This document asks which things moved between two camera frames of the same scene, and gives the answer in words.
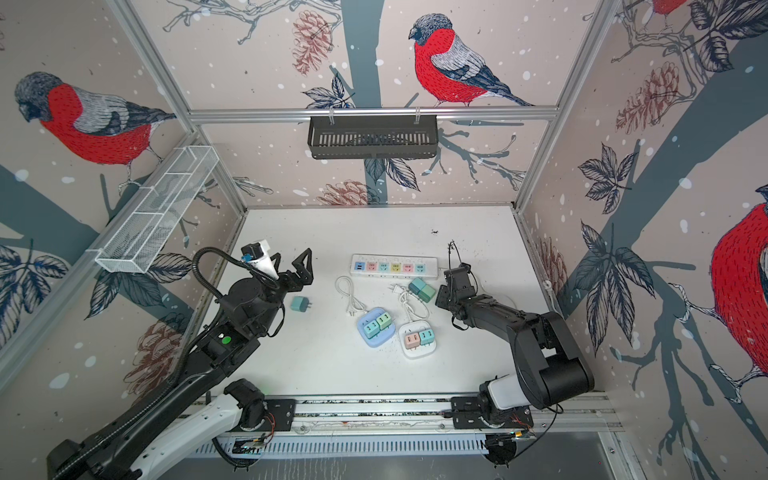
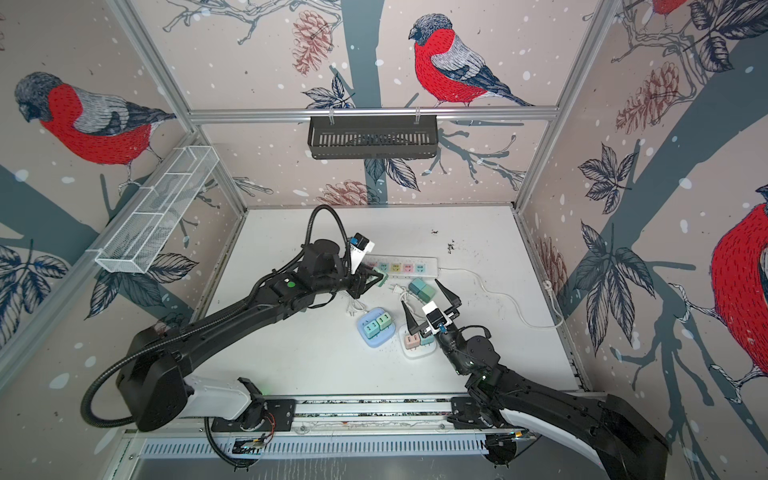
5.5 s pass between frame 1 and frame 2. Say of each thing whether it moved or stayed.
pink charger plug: stayed
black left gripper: moved
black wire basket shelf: stayed
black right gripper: moved
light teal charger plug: stayed
